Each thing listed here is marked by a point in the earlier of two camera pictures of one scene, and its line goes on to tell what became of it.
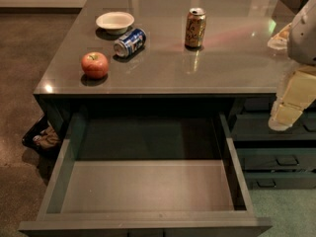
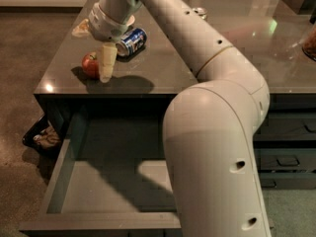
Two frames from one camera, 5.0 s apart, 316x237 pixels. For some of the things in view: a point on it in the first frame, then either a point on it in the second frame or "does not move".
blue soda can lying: (129, 42) does not move
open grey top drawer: (146, 174) does not move
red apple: (95, 65) does not move
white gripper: (303, 39) to (103, 28)
